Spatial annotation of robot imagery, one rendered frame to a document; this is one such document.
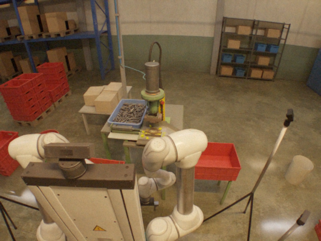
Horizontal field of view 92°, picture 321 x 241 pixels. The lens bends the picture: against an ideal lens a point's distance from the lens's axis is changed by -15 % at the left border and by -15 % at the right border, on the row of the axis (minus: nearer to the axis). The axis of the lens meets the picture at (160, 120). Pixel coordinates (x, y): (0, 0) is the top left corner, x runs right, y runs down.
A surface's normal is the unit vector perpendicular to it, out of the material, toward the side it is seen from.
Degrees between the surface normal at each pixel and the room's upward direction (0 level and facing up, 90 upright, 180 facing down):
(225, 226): 0
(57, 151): 61
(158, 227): 6
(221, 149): 90
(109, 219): 90
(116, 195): 90
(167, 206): 0
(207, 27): 90
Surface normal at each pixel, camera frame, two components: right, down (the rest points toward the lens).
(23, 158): 0.09, 0.33
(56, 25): -0.12, 0.55
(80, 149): 0.02, 0.09
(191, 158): 0.41, 0.45
